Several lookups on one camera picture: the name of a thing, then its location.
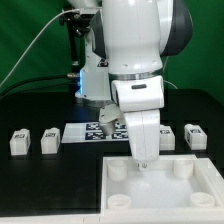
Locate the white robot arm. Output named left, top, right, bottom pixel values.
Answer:
left=67, top=0, right=193, bottom=171

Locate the black cable pair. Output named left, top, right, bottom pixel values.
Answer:
left=0, top=73, right=81, bottom=100

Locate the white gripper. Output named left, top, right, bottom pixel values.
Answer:
left=99, top=77, right=164, bottom=172

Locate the white marker sheet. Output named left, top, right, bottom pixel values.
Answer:
left=61, top=122, right=128, bottom=143

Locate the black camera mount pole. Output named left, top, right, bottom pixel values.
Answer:
left=59, top=13, right=89, bottom=70

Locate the grey depth camera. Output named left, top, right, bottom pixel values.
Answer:
left=80, top=7, right=100, bottom=19

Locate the white camera cable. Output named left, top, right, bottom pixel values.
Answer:
left=0, top=8, right=82, bottom=90

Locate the white square tabletop tray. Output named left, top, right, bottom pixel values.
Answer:
left=101, top=155, right=224, bottom=211

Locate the white cable right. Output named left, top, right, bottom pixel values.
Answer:
left=163, top=56, right=179, bottom=91

